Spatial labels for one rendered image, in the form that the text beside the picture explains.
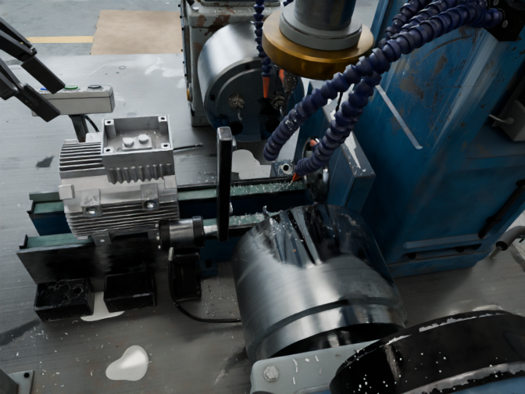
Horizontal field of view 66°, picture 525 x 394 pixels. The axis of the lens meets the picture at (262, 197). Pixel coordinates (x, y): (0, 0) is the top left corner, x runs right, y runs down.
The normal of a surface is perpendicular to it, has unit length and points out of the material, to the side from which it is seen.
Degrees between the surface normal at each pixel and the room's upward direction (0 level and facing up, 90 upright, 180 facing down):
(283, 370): 0
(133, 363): 0
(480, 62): 90
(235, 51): 21
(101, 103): 66
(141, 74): 0
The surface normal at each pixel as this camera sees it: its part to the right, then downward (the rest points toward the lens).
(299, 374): 0.09, -0.66
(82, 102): 0.22, 0.42
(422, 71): -0.98, 0.09
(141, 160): 0.22, 0.74
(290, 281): -0.43, -0.51
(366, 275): 0.43, -0.65
